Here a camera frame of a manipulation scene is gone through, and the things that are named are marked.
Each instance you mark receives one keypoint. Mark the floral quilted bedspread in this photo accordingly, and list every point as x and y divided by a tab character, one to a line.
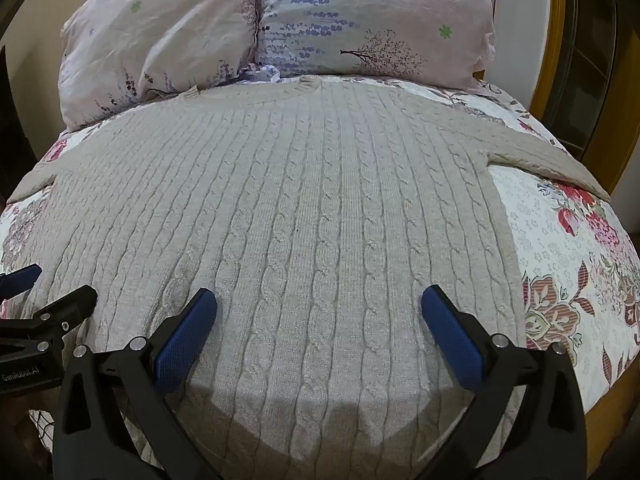
565	270

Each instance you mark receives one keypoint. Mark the pink floral pillow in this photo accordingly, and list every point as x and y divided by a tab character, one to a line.
370	15
160	35

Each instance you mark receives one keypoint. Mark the right pink floral pillow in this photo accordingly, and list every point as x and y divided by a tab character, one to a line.
370	15

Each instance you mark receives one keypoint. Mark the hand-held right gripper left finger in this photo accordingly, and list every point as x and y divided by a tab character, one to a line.
184	337

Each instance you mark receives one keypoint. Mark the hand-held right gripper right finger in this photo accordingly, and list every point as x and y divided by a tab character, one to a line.
452	340

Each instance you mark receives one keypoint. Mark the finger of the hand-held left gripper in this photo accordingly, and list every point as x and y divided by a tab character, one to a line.
67	310
19	278

